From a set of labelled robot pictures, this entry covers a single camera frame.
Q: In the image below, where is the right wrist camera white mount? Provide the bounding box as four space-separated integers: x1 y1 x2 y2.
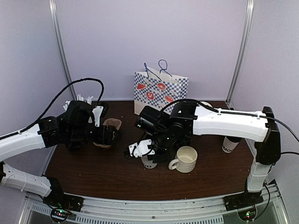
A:
123 139 155 158

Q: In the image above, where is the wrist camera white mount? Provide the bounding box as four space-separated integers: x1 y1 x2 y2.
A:
88 102 109 127
123 139 155 158

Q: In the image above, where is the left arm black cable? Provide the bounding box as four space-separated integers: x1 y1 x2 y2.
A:
4 78 105 140

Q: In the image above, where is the aluminium front rail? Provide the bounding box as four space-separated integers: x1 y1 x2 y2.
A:
18 179 288 224

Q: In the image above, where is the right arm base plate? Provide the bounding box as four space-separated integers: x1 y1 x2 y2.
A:
223 192 263 211

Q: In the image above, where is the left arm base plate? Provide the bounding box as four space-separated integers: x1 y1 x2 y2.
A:
43 192 84 212

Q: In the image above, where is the aluminium frame post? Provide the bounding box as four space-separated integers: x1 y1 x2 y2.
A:
48 0 79 108
226 0 255 108

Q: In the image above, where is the white ceramic mug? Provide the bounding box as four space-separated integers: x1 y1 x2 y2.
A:
168 146 198 173

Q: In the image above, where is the blue checkered paper bag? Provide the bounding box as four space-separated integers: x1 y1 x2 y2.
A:
134 59 189 115

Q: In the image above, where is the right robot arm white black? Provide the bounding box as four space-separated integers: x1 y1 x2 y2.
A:
128 99 281 210

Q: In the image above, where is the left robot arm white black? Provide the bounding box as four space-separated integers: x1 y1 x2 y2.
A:
0 100 120 207

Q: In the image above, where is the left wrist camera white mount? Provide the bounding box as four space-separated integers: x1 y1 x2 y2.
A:
88 102 109 127

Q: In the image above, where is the right aluminium frame post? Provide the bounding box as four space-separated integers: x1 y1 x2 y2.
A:
226 0 255 108

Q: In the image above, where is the white paper coffee cup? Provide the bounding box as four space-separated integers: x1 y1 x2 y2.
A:
221 136 242 154

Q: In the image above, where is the stack of white paper cups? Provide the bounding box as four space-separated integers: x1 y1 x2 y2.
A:
201 101 213 108

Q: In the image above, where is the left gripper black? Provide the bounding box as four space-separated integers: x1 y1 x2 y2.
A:
67 123 121 145

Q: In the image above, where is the left aluminium frame post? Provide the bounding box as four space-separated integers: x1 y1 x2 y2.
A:
48 0 79 108

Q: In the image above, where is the brown cardboard cup carrier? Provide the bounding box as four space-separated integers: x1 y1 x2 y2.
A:
93 118 122 148

